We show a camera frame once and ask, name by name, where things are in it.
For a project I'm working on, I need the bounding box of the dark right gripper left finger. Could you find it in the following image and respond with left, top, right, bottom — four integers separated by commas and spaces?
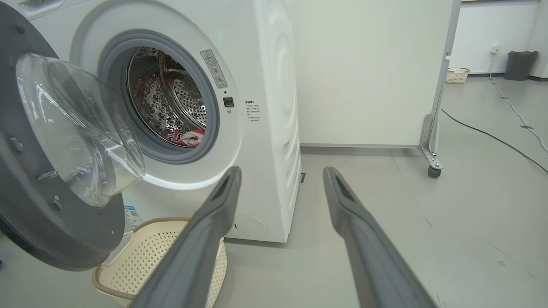
130, 166, 243, 308

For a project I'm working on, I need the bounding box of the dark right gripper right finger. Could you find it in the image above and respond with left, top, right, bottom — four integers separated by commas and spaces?
323, 166, 438, 308

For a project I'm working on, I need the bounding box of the black floor cable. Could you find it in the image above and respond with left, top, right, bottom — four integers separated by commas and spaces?
441, 109, 548, 175

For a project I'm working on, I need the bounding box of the red white patterned jersey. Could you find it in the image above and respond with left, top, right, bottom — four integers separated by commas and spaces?
165, 129, 206, 148

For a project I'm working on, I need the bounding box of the white front-load washing machine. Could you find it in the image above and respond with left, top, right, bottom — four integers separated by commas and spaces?
0, 0, 303, 243

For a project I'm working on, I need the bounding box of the cream perforated laundry basket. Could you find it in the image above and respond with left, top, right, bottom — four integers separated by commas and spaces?
92, 217, 228, 308

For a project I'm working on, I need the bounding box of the white floor cable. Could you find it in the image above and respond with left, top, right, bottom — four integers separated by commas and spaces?
488, 51, 548, 154

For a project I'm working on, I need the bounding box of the grey warning sticker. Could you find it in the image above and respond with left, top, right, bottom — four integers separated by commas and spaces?
200, 49, 228, 89

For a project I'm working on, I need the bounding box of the small cream wicker basket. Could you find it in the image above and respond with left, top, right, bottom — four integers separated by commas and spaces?
446, 67, 471, 84

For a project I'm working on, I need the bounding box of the black glass washing machine door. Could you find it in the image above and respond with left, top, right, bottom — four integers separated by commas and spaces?
0, 2, 146, 272

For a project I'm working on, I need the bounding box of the dark grey trash bin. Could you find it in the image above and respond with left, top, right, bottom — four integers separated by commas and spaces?
503, 51, 539, 81

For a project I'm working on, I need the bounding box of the blue energy label sticker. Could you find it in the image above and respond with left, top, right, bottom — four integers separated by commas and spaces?
124, 205, 143, 229

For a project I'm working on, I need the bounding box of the white partition panel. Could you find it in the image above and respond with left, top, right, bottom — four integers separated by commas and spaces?
291, 0, 462, 148

